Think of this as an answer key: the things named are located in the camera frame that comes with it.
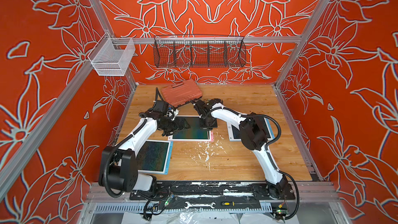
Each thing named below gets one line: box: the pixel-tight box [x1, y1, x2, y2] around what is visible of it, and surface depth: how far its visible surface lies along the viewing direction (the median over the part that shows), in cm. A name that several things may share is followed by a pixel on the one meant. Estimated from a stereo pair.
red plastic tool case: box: [161, 78, 203, 108], surface depth 110 cm
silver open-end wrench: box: [183, 201, 217, 209], surface depth 71 cm
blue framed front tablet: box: [136, 139, 174, 175], surface depth 85 cm
